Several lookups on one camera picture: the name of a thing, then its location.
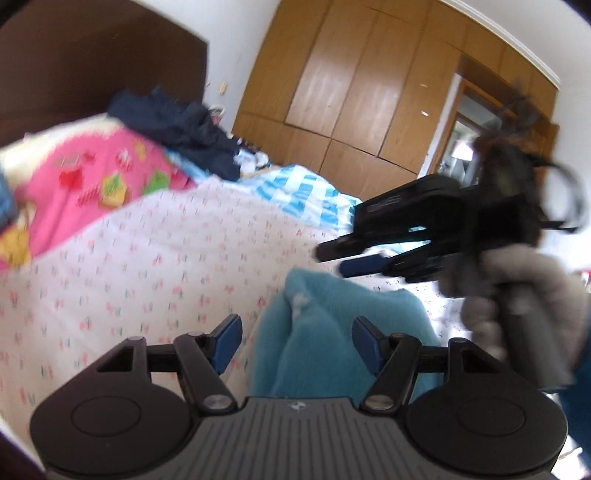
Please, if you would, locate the right hand grey glove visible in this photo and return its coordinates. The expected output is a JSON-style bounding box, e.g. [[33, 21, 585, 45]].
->
[[438, 244, 590, 390]]

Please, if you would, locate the wooden wardrobe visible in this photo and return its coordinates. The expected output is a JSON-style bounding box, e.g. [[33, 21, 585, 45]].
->
[[233, 1, 558, 199]]

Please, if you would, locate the white cherry print sheet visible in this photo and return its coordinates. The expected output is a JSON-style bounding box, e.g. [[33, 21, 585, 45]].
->
[[0, 177, 472, 439]]

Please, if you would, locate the pink cartoon print blanket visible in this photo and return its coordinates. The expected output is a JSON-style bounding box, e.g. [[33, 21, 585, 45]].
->
[[1, 114, 193, 270]]

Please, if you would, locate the pink cup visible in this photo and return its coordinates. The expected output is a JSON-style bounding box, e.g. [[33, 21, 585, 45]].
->
[[208, 105, 225, 125]]

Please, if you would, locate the blue fuzzy flower sweater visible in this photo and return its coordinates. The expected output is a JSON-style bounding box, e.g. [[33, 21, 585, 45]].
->
[[249, 269, 440, 403]]

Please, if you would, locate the dark navy jacket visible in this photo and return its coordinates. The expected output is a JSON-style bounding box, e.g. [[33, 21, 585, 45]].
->
[[107, 87, 240, 181]]

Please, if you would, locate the blue white checkered quilt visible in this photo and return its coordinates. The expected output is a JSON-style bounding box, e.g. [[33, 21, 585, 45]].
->
[[143, 150, 361, 266]]

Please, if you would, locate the light blue cloth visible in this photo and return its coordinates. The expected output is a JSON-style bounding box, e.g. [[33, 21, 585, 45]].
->
[[0, 172, 19, 230]]

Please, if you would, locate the dark wooden headboard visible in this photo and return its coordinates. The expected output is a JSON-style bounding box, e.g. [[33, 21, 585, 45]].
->
[[1, 0, 208, 145]]

